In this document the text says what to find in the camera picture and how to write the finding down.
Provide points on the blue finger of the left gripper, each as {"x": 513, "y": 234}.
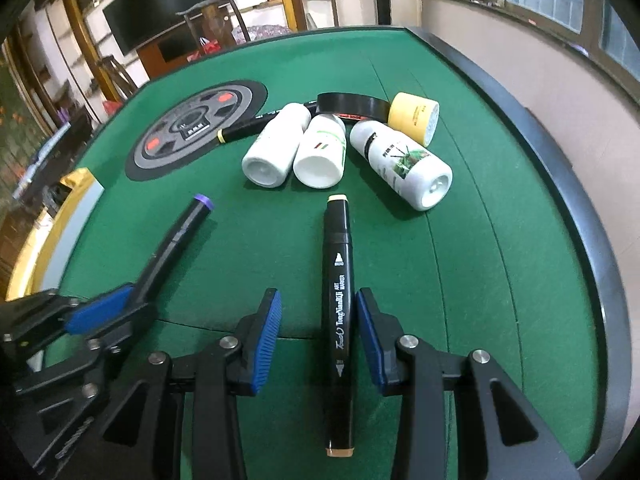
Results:
{"x": 122, "y": 332}
{"x": 30, "y": 323}

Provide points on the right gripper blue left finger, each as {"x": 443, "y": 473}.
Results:
{"x": 235, "y": 365}

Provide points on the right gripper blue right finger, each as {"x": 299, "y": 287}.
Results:
{"x": 500, "y": 435}

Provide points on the black marker beige cap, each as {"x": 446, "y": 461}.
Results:
{"x": 338, "y": 329}

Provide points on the black marker purple cap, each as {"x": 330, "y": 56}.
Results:
{"x": 170, "y": 249}

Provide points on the white bottle green plant label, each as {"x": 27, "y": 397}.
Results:
{"x": 418, "y": 176}

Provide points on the white pill bottle red label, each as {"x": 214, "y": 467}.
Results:
{"x": 270, "y": 158}

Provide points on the white bottle green stripe label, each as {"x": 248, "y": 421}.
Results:
{"x": 320, "y": 157}

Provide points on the black marker yellow cap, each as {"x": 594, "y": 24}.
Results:
{"x": 250, "y": 127}

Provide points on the yellow tape roll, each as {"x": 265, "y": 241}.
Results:
{"x": 414, "y": 116}

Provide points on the black electrical tape roll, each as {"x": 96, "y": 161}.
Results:
{"x": 352, "y": 106}

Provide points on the white tray with gold rim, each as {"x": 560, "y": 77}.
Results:
{"x": 42, "y": 261}

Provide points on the round grey table centre console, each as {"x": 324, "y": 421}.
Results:
{"x": 189, "y": 130}

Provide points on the red plastic bag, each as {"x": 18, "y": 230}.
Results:
{"x": 205, "y": 47}

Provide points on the black flat television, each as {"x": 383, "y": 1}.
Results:
{"x": 160, "y": 7}

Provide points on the dark wooden chair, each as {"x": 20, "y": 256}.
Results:
{"x": 217, "y": 18}

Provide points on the window with metal grille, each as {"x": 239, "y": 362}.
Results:
{"x": 593, "y": 28}

